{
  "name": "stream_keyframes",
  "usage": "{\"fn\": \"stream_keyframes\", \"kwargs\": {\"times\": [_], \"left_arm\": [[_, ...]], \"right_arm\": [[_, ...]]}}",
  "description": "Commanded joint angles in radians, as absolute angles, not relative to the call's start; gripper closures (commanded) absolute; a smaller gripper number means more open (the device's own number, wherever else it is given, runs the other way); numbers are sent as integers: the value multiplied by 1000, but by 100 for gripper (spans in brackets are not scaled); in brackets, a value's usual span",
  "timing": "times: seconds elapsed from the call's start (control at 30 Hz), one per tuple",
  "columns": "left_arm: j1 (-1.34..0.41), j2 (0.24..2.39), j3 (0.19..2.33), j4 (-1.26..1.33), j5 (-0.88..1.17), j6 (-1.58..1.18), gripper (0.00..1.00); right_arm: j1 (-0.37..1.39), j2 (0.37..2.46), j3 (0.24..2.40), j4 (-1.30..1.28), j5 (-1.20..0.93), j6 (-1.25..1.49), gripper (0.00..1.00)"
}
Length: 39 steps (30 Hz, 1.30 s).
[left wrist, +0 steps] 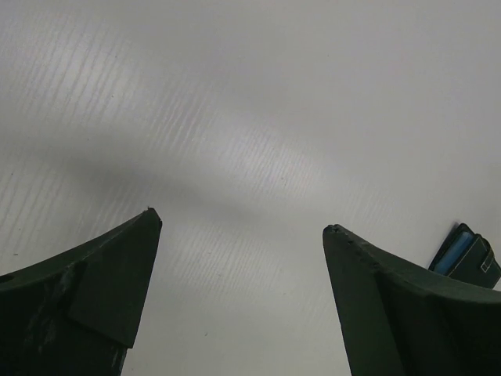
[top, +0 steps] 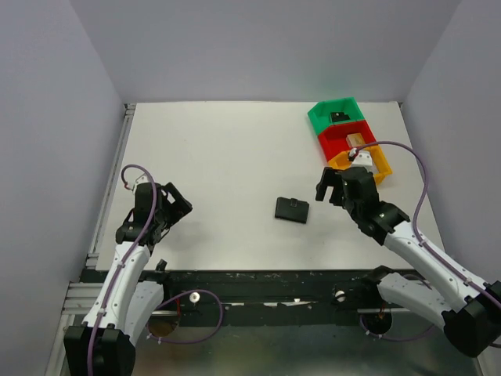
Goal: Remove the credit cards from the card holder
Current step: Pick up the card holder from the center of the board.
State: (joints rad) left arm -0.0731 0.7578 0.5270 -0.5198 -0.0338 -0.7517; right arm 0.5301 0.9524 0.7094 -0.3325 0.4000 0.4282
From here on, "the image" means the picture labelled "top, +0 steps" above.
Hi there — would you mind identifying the black leather card holder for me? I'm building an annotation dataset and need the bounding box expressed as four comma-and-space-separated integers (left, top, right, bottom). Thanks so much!
274, 197, 309, 224

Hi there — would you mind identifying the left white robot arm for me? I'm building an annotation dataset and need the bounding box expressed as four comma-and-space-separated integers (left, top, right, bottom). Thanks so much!
63, 183, 193, 375

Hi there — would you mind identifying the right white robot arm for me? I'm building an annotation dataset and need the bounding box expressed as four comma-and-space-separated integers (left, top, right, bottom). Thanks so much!
315, 167, 500, 357

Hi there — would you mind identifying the yellow plastic bin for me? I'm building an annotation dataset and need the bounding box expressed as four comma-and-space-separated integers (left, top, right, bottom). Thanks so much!
327, 146, 392, 185

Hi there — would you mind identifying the red plastic bin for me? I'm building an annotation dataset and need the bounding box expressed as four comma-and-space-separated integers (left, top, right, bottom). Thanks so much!
318, 120, 376, 161

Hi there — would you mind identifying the white box in red bin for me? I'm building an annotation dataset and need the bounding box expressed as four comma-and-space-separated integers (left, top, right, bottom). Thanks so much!
346, 133, 366, 148

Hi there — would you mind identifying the black part in green bin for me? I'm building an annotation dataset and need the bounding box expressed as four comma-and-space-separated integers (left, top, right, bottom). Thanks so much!
330, 112, 351, 124

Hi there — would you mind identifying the green plastic bin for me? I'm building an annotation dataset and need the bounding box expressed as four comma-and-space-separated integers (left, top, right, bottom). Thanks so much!
308, 97, 365, 136

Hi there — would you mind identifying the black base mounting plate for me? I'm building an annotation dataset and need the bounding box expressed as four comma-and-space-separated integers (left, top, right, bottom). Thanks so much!
141, 269, 391, 327

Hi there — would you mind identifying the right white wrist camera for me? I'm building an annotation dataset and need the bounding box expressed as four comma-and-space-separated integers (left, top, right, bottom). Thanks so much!
348, 148, 373, 171

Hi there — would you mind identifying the aluminium extrusion rail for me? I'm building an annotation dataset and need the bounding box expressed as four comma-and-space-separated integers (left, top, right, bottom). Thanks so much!
62, 102, 137, 314

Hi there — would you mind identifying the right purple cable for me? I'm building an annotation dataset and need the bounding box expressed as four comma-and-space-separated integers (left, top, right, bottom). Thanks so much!
350, 140, 501, 348

